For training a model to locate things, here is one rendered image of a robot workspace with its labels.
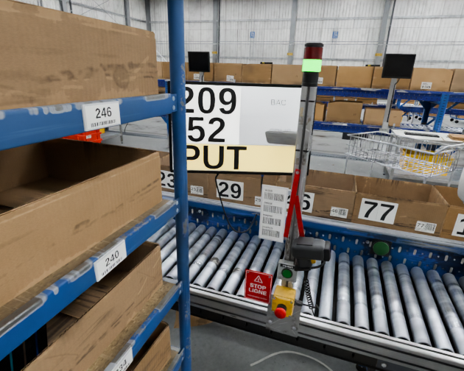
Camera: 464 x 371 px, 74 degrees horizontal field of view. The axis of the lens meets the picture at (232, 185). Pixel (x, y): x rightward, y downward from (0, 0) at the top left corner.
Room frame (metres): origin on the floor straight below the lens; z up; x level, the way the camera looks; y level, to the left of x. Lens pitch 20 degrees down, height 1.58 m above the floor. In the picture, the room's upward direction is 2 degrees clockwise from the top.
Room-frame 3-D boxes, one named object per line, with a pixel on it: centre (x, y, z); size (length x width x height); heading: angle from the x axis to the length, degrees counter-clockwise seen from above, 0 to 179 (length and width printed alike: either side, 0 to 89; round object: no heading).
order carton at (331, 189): (1.60, -0.47, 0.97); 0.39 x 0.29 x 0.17; 71
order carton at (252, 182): (1.72, -0.10, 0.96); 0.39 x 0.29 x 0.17; 71
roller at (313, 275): (1.15, -0.38, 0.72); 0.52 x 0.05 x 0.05; 161
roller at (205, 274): (1.30, 0.06, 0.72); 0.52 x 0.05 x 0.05; 161
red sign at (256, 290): (0.92, -0.14, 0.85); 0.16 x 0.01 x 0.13; 71
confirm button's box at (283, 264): (0.89, -0.20, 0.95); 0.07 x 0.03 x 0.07; 71
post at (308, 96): (0.92, -0.21, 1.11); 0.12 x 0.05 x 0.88; 71
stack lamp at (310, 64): (0.92, -0.21, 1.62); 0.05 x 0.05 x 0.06
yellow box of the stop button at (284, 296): (0.85, -0.23, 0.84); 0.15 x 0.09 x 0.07; 71
